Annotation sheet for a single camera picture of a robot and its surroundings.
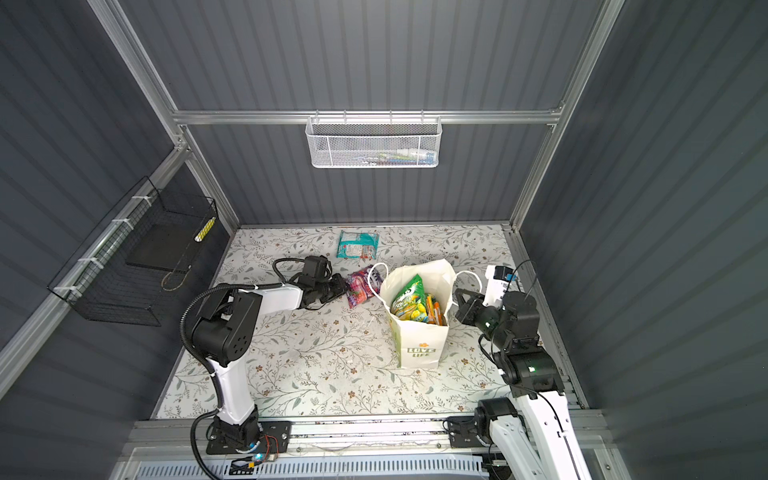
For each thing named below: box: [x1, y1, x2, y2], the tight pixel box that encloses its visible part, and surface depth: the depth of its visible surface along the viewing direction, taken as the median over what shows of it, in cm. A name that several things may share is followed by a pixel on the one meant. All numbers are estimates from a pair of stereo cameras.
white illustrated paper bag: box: [368, 259, 483, 369], surface depth 77 cm
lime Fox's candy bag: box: [391, 274, 429, 323], surface depth 80 cm
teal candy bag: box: [336, 230, 380, 260], surface depth 114 cm
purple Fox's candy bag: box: [345, 264, 383, 309], surface depth 101 cm
